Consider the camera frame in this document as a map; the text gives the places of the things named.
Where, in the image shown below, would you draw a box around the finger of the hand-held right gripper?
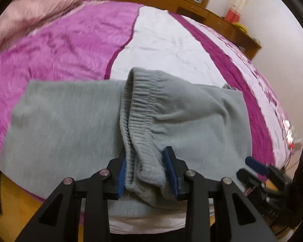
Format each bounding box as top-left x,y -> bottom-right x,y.
236,168 -> 262,189
245,157 -> 270,175

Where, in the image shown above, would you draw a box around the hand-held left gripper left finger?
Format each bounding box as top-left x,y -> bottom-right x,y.
15,152 -> 128,242

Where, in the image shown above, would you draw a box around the wooden wall cabinet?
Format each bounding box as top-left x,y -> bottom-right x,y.
85,0 -> 262,60

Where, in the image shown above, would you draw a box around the yellow object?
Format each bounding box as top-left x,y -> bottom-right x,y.
234,23 -> 248,34

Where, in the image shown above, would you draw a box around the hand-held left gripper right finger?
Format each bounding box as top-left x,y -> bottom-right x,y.
163,146 -> 278,242

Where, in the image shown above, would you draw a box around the floral curtain with red hem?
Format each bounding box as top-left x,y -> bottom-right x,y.
223,0 -> 254,23

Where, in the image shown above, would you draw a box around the grey pants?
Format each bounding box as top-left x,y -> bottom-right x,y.
0,67 -> 253,217

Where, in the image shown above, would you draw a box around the purple and white bedspread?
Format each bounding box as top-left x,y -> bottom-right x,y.
0,0 -> 297,234

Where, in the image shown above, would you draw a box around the glittery small object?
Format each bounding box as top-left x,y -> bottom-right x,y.
283,118 -> 297,150

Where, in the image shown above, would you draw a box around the pink checked quilt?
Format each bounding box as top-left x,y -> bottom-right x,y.
0,0 -> 85,56

